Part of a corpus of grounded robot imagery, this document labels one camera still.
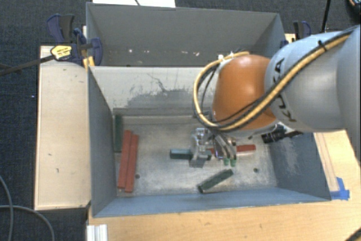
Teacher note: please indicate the red-brown flat block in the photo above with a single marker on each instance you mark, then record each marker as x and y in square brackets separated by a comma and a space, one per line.
[132, 166]
[246, 148]
[124, 161]

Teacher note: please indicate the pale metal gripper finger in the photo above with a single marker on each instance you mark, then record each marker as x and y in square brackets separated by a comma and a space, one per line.
[200, 139]
[198, 161]

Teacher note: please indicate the grey metal bin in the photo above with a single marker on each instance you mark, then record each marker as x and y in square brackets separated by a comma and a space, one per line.
[175, 36]

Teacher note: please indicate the pale wood flat board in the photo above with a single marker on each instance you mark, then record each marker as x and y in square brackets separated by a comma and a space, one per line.
[62, 127]

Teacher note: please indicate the black cylinder on white bracket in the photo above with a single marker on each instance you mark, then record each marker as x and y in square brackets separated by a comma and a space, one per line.
[272, 136]

